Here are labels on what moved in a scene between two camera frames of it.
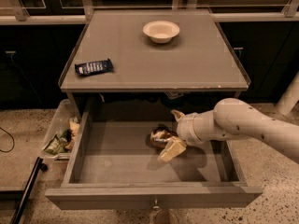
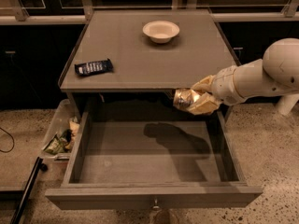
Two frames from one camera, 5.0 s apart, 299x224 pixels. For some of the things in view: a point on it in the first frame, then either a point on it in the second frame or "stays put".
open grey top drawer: [114, 166] stays put
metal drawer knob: [156, 206] stays put
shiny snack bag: [161, 134] -> [184, 97]
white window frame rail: [18, 16] stays put
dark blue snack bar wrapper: [94, 67] stays put
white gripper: [186, 128] -> [224, 85]
